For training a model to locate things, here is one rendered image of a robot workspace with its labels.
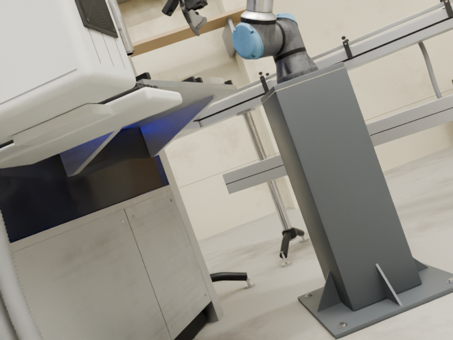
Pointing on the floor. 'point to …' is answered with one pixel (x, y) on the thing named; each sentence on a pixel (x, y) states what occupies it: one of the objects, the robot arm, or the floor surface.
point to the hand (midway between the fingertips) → (195, 33)
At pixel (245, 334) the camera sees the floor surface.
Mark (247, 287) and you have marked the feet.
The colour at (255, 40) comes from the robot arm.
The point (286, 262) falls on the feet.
